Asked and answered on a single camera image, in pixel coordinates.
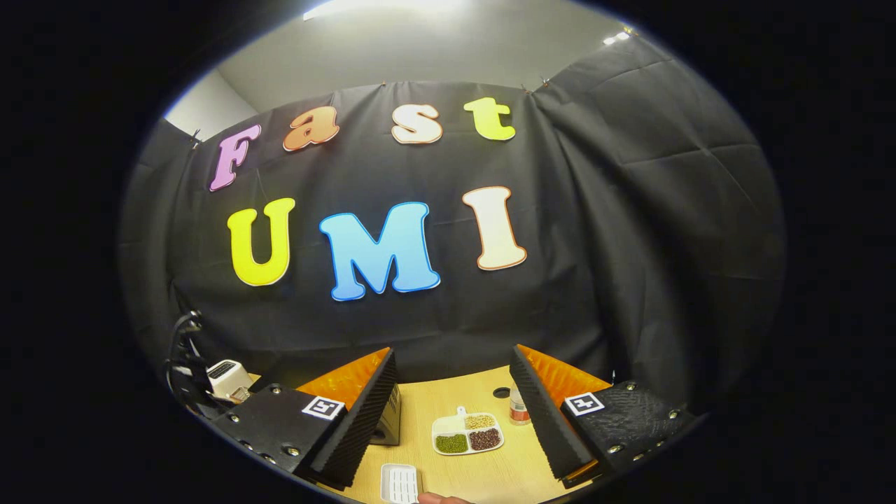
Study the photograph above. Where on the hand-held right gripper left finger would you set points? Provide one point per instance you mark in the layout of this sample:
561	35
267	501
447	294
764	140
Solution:
360	427

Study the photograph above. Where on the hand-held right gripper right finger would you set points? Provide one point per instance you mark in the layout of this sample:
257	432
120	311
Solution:
553	434

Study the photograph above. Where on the black electric oven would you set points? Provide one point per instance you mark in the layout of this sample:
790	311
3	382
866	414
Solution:
390	420

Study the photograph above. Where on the white toaster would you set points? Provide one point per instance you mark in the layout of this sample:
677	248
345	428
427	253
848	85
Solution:
227	378

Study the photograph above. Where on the plastic bottle with red label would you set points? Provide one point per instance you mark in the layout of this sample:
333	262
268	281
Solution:
519	409

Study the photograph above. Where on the white rectangular dish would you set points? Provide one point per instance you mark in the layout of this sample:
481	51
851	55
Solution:
400	484

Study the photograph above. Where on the white divided plate with beans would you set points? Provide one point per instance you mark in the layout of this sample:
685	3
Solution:
465	432

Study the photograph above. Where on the small ceiling light panel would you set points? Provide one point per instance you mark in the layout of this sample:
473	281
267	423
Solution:
617	38

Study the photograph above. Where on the large ceiling light panel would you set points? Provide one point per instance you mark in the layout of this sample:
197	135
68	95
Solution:
381	7

